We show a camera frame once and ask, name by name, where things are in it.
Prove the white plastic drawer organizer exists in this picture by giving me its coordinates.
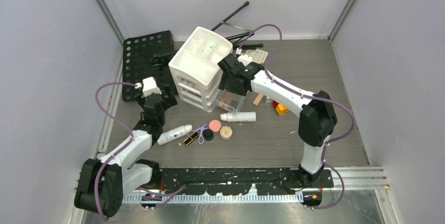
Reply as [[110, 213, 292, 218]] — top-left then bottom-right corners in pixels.
[[168, 26, 245, 114]]

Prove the pink round compact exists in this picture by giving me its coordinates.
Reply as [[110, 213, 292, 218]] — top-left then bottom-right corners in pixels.
[[208, 120, 222, 132]]

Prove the beige powder jar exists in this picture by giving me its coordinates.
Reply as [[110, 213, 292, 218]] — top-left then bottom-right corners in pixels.
[[219, 126, 233, 141]]

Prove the black round jar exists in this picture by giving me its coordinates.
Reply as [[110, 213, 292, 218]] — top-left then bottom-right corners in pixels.
[[202, 129, 214, 141]]

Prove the nude eyeshadow palette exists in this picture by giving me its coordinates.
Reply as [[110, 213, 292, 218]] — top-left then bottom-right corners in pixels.
[[217, 90, 239, 111]]

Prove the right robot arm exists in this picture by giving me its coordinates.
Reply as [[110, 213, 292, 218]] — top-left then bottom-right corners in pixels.
[[218, 54, 337, 188]]

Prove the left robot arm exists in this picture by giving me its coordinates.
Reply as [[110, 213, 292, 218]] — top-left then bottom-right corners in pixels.
[[74, 87, 170, 219]]

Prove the beige concealer stick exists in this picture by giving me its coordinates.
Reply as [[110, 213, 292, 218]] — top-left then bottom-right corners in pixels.
[[252, 94, 264, 106]]

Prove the white sachet packet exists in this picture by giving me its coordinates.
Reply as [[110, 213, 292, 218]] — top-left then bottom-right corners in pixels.
[[245, 49, 269, 65]]

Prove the large white spray bottle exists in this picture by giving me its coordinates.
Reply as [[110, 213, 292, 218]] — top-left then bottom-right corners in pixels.
[[157, 124, 192, 145]]

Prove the small white bottle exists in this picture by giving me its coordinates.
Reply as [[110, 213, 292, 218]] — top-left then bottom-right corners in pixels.
[[220, 112, 257, 122]]

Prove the black gold lipstick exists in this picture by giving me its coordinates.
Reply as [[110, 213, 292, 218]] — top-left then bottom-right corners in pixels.
[[183, 134, 198, 146]]

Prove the black music stand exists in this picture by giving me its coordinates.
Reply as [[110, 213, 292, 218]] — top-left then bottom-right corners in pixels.
[[122, 1, 250, 105]]

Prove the yellow red toy block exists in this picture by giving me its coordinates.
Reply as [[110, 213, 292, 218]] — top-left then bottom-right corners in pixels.
[[272, 101, 290, 115]]

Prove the purple eyelash curler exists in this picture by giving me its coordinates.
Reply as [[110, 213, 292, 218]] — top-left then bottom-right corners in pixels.
[[187, 124, 208, 145]]

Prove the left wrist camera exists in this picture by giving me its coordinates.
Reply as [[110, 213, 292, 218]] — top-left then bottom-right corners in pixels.
[[135, 77, 162, 98]]

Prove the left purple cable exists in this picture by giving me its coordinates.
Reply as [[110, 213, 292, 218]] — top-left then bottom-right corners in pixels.
[[93, 82, 187, 223]]

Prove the purple cable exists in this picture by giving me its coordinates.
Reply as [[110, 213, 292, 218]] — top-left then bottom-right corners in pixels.
[[236, 24, 356, 210], [93, 82, 187, 223]]

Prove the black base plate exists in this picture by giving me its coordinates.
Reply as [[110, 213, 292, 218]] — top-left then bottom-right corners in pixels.
[[141, 167, 334, 196]]

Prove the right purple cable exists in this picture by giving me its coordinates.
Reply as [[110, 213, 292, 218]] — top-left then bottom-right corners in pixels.
[[236, 24, 356, 210]]

